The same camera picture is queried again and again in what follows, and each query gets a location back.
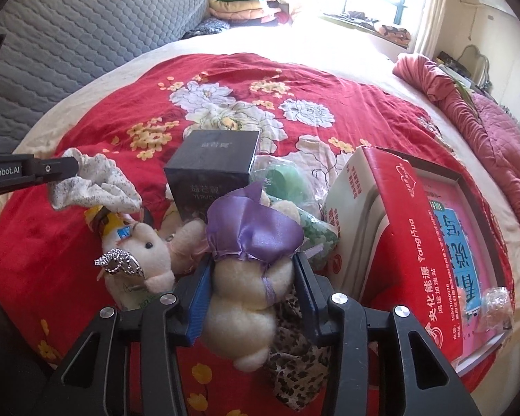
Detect leopard print scrunchie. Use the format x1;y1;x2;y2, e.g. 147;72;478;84
265;289;330;411

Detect white floral scrunchie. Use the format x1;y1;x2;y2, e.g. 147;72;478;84
47;147;142;214

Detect green floral tissue pack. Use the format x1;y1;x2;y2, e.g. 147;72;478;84
297;207;339;271

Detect cream plush bear purple cloth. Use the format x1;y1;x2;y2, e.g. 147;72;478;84
202;182;304;373

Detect green item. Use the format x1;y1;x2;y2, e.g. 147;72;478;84
250;155;320;218

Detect grey tray with pink book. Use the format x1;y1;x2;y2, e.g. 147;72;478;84
396;152;512;376

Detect red tissue box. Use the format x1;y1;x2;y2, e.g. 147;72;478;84
323;147;463;363

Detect clear plastic bag pink item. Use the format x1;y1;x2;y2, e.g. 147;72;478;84
477;286;514;331

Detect grey quilted headboard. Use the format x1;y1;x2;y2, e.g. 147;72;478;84
0;0;208;154

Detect dark grey square box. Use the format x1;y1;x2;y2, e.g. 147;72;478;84
164;130;260;221

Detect pink quilted duvet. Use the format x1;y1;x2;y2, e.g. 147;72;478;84
393;54;520;223

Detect dark patterned pillow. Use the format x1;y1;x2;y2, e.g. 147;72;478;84
182;17;231;40

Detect stack of folded blankets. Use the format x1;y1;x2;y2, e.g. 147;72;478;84
208;0;292;26

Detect beige bed sheet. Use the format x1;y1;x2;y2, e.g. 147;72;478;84
0;26;520;415

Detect clothes on window sill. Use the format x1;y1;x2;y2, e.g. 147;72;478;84
323;11;411;48

